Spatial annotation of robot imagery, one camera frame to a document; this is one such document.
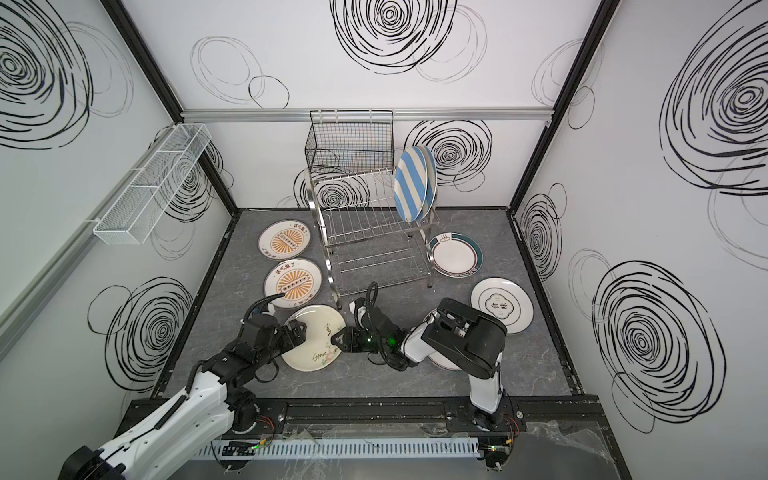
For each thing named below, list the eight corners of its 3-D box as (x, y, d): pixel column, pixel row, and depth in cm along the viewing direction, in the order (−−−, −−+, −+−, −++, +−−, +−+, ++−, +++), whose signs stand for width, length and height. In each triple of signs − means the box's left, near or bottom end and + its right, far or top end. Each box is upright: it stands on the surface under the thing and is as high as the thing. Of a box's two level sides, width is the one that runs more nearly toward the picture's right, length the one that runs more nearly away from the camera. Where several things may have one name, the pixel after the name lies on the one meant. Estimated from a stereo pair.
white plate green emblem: (464, 301, 96) (465, 298, 95) (489, 269, 105) (491, 265, 103) (519, 339, 88) (521, 336, 87) (541, 301, 97) (544, 297, 95)
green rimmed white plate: (433, 278, 102) (434, 275, 100) (428, 236, 114) (429, 232, 113) (487, 278, 102) (488, 275, 100) (476, 236, 114) (477, 232, 113)
